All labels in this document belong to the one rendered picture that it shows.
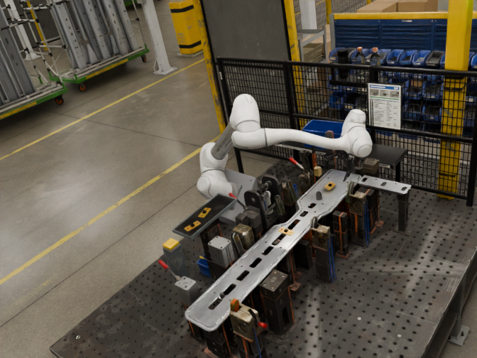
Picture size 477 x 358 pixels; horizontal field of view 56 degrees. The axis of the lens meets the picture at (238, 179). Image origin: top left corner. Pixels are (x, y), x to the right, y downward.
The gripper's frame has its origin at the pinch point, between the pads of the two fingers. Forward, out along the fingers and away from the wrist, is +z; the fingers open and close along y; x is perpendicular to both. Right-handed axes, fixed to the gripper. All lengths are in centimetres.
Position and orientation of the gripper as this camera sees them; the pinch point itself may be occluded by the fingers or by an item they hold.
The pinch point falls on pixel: (334, 173)
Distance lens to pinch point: 268.1
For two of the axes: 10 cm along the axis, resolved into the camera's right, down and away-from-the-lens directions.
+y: 7.7, 4.9, -4.1
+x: 6.1, -4.0, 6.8
